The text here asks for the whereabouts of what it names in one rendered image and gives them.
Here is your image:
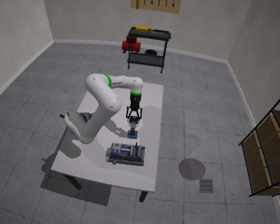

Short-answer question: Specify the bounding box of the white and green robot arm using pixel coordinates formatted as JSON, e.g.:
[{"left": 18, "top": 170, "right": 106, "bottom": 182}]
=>
[{"left": 60, "top": 74, "right": 143, "bottom": 144}]

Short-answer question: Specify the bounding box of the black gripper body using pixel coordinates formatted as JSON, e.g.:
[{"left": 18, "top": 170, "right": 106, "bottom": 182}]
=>
[{"left": 130, "top": 101, "right": 140, "bottom": 111}]

